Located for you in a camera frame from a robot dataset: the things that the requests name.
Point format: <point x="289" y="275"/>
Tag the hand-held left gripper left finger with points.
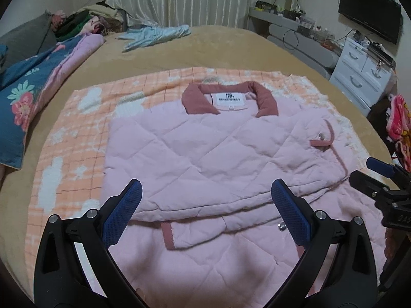
<point x="122" y="211"/>

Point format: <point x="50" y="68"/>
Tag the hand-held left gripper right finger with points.
<point x="292" y="213"/>

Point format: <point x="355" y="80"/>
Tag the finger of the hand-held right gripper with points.
<point x="366" y="181"/>
<point x="380" y="166"/>

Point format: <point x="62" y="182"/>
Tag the pink quilted jacket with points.
<point x="199" y="154"/>

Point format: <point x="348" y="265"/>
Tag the pile of clothes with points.
<point x="96" y="16"/>

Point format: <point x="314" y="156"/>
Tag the pink printed cloth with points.
<point x="399" y="118"/>

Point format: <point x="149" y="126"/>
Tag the black cloth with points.
<point x="380" y="112"/>

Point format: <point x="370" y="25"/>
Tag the orange checked blanket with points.
<point x="77" y="134"/>

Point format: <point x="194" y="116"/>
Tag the white drawer cabinet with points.
<point x="356" y="80"/>

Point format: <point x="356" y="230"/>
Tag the black set-top box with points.
<point x="380" y="53"/>

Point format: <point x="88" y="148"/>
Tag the grey dressing table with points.
<point x="308" y="54"/>

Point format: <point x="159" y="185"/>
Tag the blue floral quilt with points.
<point x="29" y="80"/>

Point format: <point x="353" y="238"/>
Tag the clutter of small toiletries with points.
<point x="305" y="22"/>

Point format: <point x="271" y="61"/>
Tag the bed with tan cover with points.
<point x="224" y="48"/>

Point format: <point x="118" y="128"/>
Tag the light blue garment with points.
<point x="151" y="35"/>

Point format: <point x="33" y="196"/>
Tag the grey pillow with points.
<point x="29" y="38"/>

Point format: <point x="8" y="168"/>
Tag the black wall television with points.
<point x="369" y="9"/>

